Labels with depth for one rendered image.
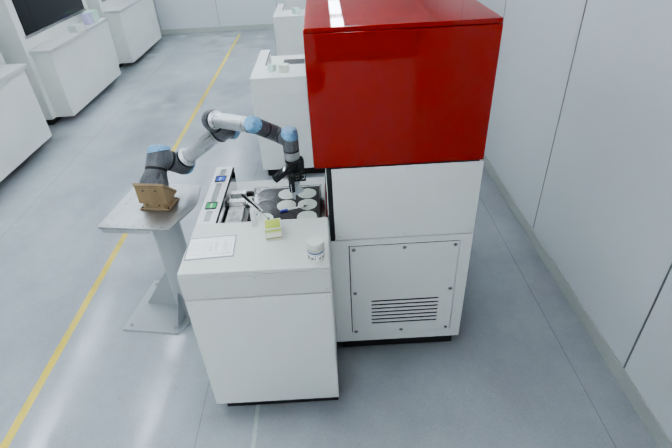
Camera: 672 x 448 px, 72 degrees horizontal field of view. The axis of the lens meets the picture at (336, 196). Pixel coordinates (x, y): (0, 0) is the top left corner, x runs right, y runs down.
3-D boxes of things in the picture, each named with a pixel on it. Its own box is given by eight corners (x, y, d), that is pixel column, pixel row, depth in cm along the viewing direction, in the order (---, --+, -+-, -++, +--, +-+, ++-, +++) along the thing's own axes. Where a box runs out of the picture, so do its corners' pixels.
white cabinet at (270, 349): (334, 278, 320) (327, 177, 275) (339, 407, 239) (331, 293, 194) (242, 283, 319) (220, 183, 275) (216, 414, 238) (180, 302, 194)
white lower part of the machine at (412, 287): (429, 253, 337) (437, 154, 292) (457, 345, 268) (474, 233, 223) (332, 259, 336) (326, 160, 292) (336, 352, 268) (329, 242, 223)
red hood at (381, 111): (441, 93, 269) (451, -17, 237) (483, 159, 201) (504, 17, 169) (314, 100, 269) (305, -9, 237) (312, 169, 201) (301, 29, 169)
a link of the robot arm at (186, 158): (159, 156, 263) (221, 105, 237) (182, 162, 275) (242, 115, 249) (162, 174, 259) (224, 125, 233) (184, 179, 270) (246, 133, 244)
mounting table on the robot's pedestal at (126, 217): (104, 246, 249) (96, 227, 242) (142, 200, 286) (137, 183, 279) (183, 250, 243) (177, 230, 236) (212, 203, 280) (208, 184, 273)
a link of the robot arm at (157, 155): (140, 167, 251) (143, 143, 254) (161, 172, 262) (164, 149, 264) (152, 165, 244) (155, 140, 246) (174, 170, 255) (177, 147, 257)
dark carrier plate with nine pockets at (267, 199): (319, 186, 251) (319, 185, 251) (320, 224, 223) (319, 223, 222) (256, 190, 251) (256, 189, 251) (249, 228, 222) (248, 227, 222)
